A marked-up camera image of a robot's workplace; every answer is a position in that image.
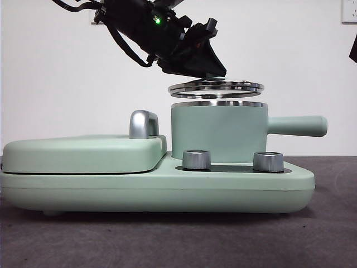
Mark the green hinged griddle cover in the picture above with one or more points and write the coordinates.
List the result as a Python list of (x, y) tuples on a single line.
[(78, 153)]

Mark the glass lid with green knob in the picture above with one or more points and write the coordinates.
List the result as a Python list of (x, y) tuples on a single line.
[(217, 90)]

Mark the green breakfast machine base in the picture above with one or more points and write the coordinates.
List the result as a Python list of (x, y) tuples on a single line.
[(195, 190)]

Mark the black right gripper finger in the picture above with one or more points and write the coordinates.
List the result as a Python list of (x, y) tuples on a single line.
[(354, 50)]

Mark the white wall socket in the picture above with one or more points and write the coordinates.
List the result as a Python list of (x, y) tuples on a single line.
[(350, 11)]

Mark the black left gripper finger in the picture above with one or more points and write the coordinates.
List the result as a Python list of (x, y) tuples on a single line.
[(184, 70), (210, 62)]

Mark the silver control knob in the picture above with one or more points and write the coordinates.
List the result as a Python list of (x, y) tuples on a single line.
[(196, 160), (269, 162)]

